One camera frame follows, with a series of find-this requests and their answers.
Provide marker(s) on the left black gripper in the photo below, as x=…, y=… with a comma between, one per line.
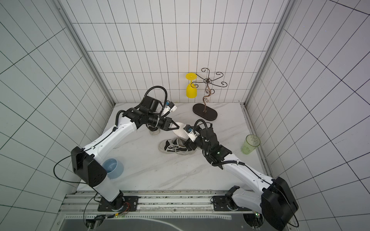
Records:
x=166, y=125

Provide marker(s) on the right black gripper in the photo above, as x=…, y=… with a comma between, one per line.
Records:
x=198, y=142

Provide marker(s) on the black white sneaker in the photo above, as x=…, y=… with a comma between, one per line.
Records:
x=153, y=130
x=175, y=146

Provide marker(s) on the white insole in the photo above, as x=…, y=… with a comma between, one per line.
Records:
x=179, y=131

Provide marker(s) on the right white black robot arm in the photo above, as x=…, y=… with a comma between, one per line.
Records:
x=270, y=199

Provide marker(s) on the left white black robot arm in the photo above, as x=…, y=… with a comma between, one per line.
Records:
x=87, y=162

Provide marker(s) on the black metal glass rack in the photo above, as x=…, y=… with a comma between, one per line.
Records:
x=201, y=109

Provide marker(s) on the yellow plastic wine glass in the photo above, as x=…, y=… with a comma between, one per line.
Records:
x=191, y=90

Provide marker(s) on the green transparent plastic cup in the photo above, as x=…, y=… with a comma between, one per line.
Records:
x=251, y=142

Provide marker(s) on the light blue ceramic mug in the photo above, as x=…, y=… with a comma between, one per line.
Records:
x=113, y=167

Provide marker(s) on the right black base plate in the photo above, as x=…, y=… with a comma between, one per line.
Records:
x=225, y=203

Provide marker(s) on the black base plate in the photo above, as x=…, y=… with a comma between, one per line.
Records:
x=225, y=203
x=120, y=204

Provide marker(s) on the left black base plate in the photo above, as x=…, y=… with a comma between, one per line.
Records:
x=120, y=204

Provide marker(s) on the aluminium rail frame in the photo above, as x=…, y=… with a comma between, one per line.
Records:
x=151, y=205

